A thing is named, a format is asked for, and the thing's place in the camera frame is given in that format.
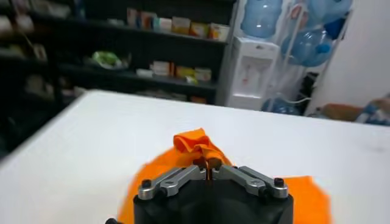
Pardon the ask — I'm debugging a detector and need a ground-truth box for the white paper cup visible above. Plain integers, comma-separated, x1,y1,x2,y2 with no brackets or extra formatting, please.
216,25,230,43

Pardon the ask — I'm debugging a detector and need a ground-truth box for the blue water jug with label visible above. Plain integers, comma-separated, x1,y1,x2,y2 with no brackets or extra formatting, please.
240,0,283,39

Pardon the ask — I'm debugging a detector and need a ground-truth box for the white water dispenser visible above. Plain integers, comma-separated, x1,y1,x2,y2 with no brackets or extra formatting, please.
227,36,280,111

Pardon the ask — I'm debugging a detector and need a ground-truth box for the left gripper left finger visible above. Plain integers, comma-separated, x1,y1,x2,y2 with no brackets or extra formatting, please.
137,158,208,201

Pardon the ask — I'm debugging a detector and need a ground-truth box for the open brown cardboard box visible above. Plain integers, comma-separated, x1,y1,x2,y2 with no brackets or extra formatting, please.
316,103,364,123

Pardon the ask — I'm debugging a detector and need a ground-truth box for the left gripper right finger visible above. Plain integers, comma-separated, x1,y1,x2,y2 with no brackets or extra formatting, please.
211,158,289,200

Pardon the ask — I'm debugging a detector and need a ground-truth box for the black shelving unit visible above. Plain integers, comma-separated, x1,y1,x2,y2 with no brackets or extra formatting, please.
0,0,238,106

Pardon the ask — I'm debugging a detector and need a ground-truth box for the orange t-shirt with white print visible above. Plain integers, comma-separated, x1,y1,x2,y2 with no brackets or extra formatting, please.
117,127,333,224

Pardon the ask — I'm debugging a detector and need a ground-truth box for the bowl with green packets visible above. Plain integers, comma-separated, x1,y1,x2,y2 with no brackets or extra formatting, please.
91,51,129,71

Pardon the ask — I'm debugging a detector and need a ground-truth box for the yellow white carton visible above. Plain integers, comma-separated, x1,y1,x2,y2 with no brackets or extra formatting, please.
172,16,191,35

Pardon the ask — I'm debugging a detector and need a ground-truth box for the blue white bag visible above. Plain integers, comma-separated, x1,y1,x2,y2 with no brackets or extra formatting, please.
356,97,390,127

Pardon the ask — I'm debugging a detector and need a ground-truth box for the orange white carton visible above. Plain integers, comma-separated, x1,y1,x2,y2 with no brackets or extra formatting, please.
190,21,210,39

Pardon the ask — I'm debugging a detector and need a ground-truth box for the white metal jug rack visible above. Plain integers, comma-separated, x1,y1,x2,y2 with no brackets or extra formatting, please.
274,0,354,115

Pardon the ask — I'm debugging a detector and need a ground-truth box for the red white carton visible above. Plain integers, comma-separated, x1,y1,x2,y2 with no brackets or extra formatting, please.
152,60,175,77

